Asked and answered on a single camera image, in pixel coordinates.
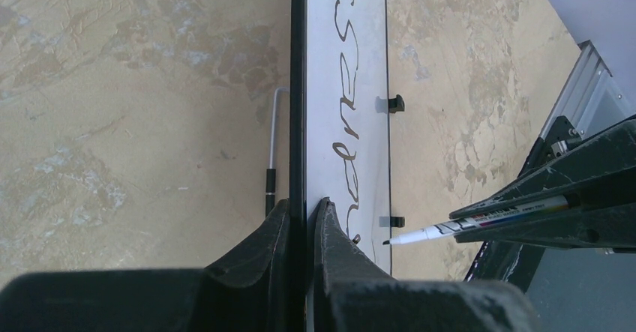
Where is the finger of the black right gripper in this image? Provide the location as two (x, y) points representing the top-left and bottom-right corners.
(454, 192), (635, 250)
(449, 116), (635, 220)

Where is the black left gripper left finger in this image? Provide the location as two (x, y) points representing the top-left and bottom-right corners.
(1, 200), (290, 331)

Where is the black whiteboard marker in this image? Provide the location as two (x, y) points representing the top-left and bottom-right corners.
(382, 195), (580, 245)

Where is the white whiteboard black frame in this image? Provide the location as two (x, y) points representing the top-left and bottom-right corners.
(289, 0), (394, 276)

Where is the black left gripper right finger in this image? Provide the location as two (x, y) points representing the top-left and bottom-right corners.
(313, 198), (539, 331)

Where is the black wire easel stand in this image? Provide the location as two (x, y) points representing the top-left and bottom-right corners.
(265, 87), (406, 216)

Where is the aluminium extrusion rail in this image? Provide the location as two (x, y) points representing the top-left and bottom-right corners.
(539, 40), (635, 139)

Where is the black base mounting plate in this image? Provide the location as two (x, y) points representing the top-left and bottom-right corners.
(465, 115), (580, 292)

